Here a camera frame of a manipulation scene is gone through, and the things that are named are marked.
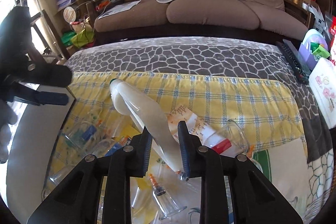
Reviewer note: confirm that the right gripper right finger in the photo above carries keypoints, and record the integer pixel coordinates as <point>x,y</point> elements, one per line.
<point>254,198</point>

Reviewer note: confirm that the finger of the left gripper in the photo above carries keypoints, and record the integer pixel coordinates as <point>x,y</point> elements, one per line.
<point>49,75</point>
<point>44,98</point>

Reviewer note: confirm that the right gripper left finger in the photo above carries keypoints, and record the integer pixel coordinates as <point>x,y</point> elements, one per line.
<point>76,198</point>

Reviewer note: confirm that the cream suction pump gun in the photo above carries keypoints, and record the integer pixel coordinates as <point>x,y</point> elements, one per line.
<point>146,113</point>

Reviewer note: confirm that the narrow clear cup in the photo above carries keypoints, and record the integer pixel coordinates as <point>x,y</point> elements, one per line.
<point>166,204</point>

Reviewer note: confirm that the left gloved hand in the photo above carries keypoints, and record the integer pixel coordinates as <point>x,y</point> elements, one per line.
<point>8,117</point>

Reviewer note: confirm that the white foam cupping case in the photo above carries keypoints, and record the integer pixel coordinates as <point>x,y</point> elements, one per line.
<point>32,141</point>

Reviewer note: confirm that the clear cup blue valve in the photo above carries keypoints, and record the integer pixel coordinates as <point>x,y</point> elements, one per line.
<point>83,136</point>

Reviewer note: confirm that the yellow plaid cloth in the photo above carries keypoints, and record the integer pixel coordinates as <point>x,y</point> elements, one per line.
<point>265,110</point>

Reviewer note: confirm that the paper sheet on sofa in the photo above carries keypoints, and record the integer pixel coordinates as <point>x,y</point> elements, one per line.
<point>119,8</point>

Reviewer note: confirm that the black remote control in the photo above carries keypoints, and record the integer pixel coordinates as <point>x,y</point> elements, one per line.
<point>295,60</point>

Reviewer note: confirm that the white tissue box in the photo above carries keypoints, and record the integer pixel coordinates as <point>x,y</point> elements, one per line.
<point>322,84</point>

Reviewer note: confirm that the grey giraffe pattern tablecloth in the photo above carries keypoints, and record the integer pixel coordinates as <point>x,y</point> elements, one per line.
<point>231,58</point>

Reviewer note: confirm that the brown sofa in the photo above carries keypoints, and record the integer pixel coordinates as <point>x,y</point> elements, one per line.
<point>267,15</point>

